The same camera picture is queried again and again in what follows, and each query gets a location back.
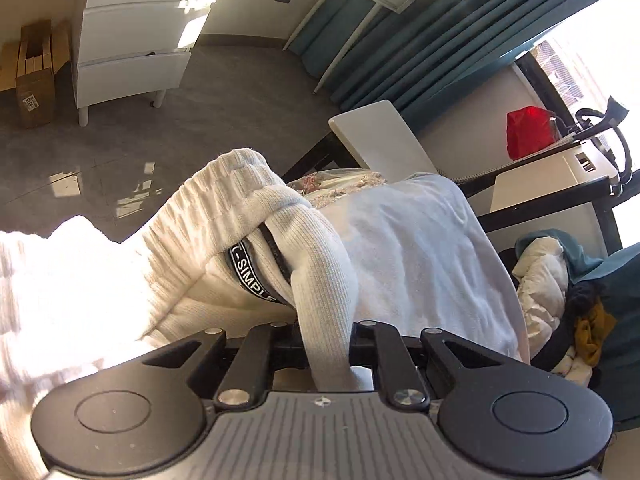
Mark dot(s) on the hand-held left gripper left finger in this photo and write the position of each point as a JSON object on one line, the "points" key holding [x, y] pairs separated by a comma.
{"points": [[260, 351]]}

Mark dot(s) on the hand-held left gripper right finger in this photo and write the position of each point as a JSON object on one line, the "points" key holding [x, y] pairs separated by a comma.
{"points": [[386, 351]]}

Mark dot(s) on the white knit pants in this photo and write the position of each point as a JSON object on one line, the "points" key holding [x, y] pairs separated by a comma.
{"points": [[250, 210]]}

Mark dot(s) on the pile of mixed clothes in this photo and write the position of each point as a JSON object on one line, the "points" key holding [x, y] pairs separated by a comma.
{"points": [[620, 285]]}

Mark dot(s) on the light blue cloth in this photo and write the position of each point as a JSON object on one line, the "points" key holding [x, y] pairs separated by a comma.
{"points": [[410, 260]]}

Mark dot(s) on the white down jacket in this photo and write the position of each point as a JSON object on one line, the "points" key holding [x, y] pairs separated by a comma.
{"points": [[542, 285]]}

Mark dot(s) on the floral lace cloth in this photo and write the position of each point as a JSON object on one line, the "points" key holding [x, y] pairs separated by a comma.
{"points": [[340, 185]]}

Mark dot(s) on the yellow cloth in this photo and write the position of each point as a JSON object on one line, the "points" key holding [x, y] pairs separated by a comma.
{"points": [[592, 332]]}

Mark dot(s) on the white chair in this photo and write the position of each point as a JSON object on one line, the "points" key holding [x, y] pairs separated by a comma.
{"points": [[380, 135]]}

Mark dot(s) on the white box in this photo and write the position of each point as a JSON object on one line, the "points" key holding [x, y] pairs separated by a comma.
{"points": [[550, 180]]}

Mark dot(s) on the red bag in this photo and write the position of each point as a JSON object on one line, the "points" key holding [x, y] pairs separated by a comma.
{"points": [[527, 132]]}

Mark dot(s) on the black flexible holder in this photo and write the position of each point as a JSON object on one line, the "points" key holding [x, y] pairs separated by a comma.
{"points": [[620, 140]]}

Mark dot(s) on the teal curtain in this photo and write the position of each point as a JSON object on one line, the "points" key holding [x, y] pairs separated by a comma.
{"points": [[450, 35]]}

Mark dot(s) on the cardboard box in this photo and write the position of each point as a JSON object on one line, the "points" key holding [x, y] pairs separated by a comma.
{"points": [[35, 85]]}

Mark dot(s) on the white drawer cabinet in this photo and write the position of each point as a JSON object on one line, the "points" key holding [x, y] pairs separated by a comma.
{"points": [[130, 25]]}

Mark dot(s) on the flat cardboard sheet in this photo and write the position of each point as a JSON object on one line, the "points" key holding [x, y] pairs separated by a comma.
{"points": [[7, 67]]}

